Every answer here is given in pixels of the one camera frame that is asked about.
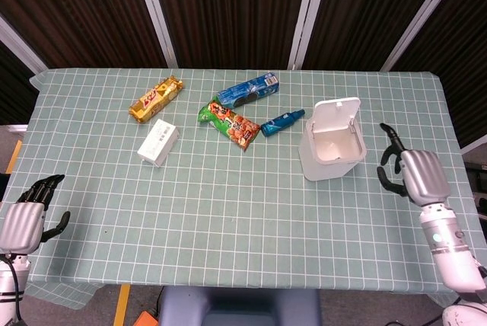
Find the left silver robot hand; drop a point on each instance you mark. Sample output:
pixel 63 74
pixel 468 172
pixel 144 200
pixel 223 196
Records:
pixel 21 227

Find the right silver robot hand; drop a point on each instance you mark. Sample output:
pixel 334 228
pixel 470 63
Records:
pixel 424 175

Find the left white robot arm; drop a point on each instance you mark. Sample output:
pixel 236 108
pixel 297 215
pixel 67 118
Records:
pixel 5 284

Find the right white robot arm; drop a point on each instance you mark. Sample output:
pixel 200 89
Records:
pixel 452 257

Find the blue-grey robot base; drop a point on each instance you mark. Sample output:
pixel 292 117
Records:
pixel 239 307

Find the white lidded container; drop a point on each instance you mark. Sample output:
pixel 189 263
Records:
pixel 323 170

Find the dark equipment stack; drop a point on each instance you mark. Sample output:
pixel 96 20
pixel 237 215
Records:
pixel 477 185

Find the blue spray bottle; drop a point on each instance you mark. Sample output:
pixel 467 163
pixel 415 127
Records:
pixel 277 125

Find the orange floor object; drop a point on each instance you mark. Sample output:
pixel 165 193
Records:
pixel 146 319

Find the white cardboard box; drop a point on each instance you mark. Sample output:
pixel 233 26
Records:
pixel 158 144

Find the yellow biscuit pack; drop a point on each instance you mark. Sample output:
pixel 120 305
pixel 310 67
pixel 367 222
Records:
pixel 156 100

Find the green checked tablecloth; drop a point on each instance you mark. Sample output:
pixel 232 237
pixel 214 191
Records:
pixel 236 204

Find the blue cookie box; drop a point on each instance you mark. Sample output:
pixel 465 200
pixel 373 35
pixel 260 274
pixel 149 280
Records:
pixel 247 90

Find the green peanut snack bag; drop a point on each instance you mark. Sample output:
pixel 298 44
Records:
pixel 228 125

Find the dark screen panel white frame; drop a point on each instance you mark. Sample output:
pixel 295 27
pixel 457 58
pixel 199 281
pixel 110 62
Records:
pixel 456 36
pixel 373 10
pixel 83 10
pixel 232 10

